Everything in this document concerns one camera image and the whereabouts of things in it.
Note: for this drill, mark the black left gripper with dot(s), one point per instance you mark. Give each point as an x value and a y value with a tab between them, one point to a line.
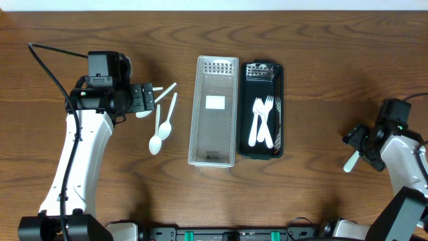
147	97

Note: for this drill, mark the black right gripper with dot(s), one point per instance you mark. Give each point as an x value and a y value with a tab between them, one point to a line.
358	136

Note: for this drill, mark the mint green plastic fork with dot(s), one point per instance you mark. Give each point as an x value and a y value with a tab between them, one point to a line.
349	165

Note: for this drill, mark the pink plastic fork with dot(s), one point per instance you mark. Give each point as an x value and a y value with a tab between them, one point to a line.
264	125

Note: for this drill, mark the white plastic fork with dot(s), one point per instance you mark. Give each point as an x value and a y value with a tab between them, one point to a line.
253	131

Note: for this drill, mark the dark green plastic basket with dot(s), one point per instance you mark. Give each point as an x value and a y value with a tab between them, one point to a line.
261	79

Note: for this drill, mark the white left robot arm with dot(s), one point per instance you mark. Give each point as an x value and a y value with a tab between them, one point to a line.
96	127

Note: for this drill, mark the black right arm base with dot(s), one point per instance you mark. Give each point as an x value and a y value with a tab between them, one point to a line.
406	211

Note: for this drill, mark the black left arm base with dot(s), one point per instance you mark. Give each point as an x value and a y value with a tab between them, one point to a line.
79	227

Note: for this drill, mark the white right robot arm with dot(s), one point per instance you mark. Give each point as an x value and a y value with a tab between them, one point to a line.
392	147

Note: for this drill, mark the white spoon long diagonal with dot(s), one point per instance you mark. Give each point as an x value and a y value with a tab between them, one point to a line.
164	93

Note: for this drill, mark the white spoon lower right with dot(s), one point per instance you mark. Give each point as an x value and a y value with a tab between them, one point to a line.
166	127

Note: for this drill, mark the white spoon lower left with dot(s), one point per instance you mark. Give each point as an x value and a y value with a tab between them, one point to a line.
155	142

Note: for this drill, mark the clear plastic basket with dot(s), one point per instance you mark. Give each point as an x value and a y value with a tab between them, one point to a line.
214	116

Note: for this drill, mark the white fork in basket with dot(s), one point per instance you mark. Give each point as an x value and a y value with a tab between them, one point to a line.
268	105

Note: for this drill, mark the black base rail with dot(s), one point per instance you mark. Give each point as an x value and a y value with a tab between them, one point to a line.
295	230

